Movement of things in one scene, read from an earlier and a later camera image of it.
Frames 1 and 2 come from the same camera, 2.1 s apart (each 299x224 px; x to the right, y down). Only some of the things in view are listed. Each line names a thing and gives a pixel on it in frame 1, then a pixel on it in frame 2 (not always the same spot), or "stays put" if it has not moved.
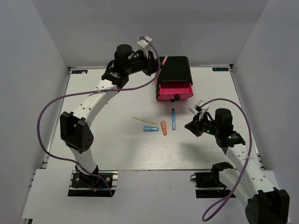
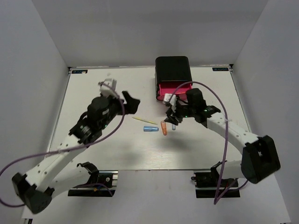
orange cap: x=163 y=127 stays put
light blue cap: x=150 y=129 stays put
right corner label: x=220 y=69 stays put
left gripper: x=152 y=65 to x=132 y=103
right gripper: x=192 y=127 to x=172 y=119
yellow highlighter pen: x=144 y=120 stays put
